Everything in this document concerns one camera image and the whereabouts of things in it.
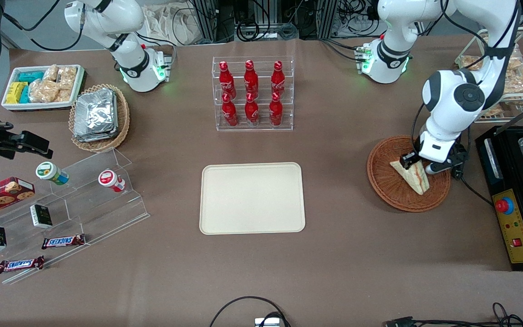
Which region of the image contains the triangle sandwich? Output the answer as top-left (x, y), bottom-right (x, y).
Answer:
top-left (389, 159), bottom-right (430, 196)

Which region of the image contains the brown round wicker basket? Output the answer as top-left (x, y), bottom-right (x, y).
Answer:
top-left (367, 135), bottom-right (452, 213)

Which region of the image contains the tan oval wicker basket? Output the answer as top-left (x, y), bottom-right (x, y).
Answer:
top-left (68, 84), bottom-right (131, 153)

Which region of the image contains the beige plastic tray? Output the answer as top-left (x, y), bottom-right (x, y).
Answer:
top-left (199, 162), bottom-right (306, 235)

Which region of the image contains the green lid yogurt cup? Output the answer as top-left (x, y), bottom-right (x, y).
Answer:
top-left (35, 161), bottom-right (69, 186)

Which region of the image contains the white rectangular snack bin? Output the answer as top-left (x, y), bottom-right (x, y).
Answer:
top-left (1, 64), bottom-right (85, 111)

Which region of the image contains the yellow snack packet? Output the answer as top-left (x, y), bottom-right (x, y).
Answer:
top-left (6, 82), bottom-right (29, 104)

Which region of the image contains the silver foil lidded container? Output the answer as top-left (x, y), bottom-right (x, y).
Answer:
top-left (73, 88), bottom-right (119, 143)

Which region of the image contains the red lid yogurt cup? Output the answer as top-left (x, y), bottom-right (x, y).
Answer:
top-left (98, 169), bottom-right (126, 193)

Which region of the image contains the black sealing machine yellow panel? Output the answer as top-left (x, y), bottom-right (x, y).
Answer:
top-left (475, 125), bottom-right (523, 272)

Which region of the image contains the clear acrylic stepped display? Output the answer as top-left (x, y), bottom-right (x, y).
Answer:
top-left (0, 147), bottom-right (150, 285)

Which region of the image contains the snickers chocolate bar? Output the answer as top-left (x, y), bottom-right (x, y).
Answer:
top-left (41, 233), bottom-right (86, 250)
top-left (0, 255), bottom-right (45, 274)

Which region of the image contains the red cola bottle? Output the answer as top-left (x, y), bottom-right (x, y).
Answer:
top-left (244, 60), bottom-right (259, 94)
top-left (271, 60), bottom-right (286, 94)
top-left (245, 93), bottom-right (260, 127)
top-left (269, 93), bottom-right (284, 127)
top-left (219, 61), bottom-right (237, 94)
top-left (222, 93), bottom-right (239, 127)

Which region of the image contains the clear acrylic bottle rack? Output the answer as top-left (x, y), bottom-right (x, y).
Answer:
top-left (212, 56), bottom-right (295, 132)

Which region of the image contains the white cloth bag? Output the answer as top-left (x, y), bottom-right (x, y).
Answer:
top-left (145, 4), bottom-right (190, 46)

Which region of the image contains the black machine power cable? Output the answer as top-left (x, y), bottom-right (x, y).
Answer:
top-left (459, 174), bottom-right (494, 208)

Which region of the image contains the black cable with connector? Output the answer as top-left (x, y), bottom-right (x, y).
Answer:
top-left (383, 302), bottom-right (523, 327)

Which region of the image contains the black looped table cable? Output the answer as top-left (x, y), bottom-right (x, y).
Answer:
top-left (209, 296), bottom-right (292, 327)

